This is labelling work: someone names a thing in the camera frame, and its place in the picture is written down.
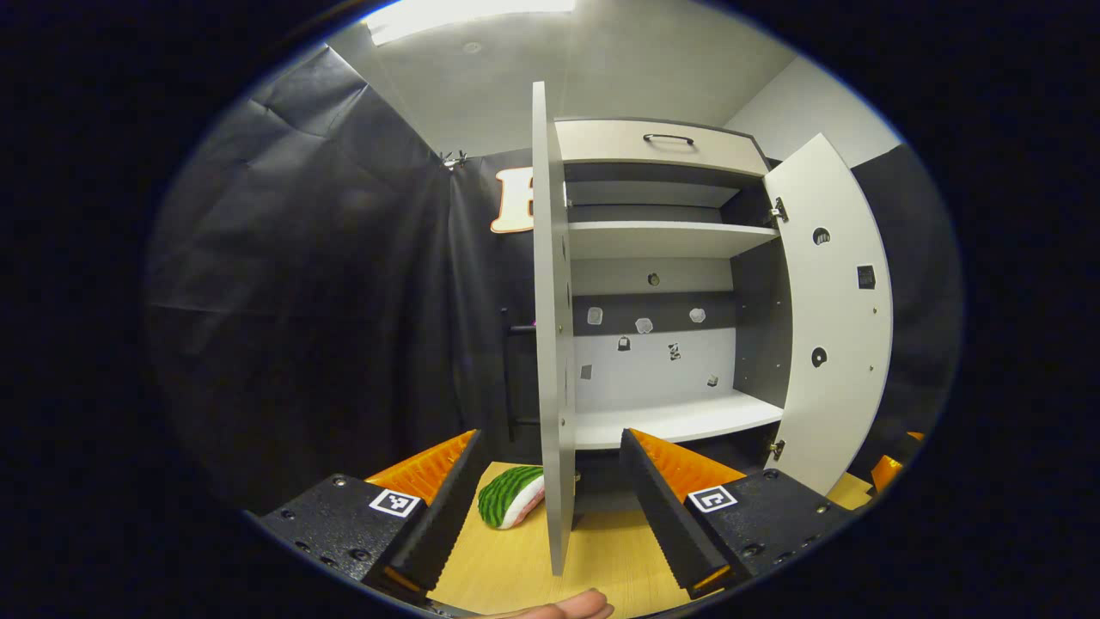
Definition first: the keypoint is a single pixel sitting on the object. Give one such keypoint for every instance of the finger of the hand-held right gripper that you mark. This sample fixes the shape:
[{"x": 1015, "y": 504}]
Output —
[{"x": 885, "y": 473}]

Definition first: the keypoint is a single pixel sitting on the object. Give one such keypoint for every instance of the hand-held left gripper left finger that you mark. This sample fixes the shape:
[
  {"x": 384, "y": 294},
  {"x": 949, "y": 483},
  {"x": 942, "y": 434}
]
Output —
[{"x": 447, "y": 511}]

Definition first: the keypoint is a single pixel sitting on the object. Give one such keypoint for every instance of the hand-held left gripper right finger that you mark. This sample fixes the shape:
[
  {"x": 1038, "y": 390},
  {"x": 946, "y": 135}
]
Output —
[{"x": 662, "y": 516}]

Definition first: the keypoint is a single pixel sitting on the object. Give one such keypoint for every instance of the white double-door shoe cabinet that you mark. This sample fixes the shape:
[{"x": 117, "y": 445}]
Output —
[{"x": 653, "y": 370}]

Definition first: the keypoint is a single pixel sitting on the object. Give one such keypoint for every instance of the white door with headphones sticker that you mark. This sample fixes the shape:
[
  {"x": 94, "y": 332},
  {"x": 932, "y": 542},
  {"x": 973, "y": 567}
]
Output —
[{"x": 842, "y": 301}]

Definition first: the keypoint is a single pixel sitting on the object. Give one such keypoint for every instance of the white door with camera sticker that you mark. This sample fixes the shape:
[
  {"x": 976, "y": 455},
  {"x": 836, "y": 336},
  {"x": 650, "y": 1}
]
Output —
[{"x": 554, "y": 344}]

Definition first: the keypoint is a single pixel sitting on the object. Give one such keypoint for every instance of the metal door hinge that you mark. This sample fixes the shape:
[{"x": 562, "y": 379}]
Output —
[
  {"x": 777, "y": 449},
  {"x": 779, "y": 210}
]

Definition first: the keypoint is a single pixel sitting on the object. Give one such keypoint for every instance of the watermelon slice toy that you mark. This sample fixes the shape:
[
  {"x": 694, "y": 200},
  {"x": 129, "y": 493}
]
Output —
[{"x": 507, "y": 499}]

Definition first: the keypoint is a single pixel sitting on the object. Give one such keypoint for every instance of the black backdrop cloth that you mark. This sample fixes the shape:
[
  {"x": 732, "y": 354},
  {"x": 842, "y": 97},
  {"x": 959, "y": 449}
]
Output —
[{"x": 301, "y": 301}]

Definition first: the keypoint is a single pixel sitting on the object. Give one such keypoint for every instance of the small metal cloth clip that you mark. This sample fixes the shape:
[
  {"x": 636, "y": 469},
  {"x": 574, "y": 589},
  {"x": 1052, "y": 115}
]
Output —
[{"x": 454, "y": 160}]

